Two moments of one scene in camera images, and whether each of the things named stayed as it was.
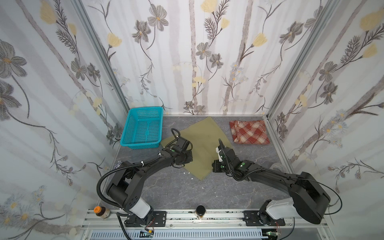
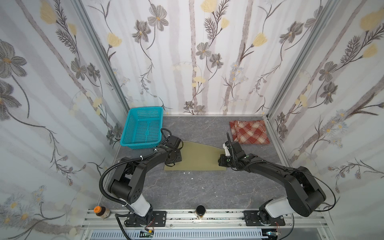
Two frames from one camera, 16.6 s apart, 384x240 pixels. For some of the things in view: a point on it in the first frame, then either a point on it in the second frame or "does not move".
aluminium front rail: (110, 224) does not move
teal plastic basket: (143, 128) does not move
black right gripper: (217, 165) -> (223, 160)
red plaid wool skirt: (250, 132) does not move
